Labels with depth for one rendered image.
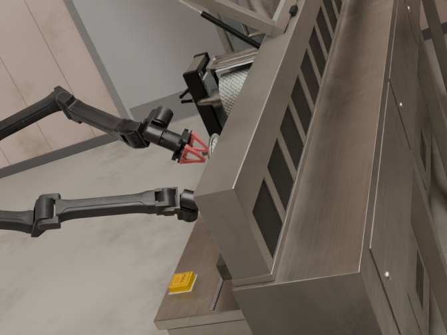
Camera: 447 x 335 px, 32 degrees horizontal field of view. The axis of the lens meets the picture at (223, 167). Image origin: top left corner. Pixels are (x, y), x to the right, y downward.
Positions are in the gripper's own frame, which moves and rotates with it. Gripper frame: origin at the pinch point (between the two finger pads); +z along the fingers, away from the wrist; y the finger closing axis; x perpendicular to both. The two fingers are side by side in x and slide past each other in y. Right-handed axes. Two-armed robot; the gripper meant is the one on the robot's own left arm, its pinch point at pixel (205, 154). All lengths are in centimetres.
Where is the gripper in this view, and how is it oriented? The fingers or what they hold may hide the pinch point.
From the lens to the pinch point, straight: 240.7
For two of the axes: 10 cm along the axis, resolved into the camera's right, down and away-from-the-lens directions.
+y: -2.2, 5.4, -8.1
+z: 9.3, 3.8, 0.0
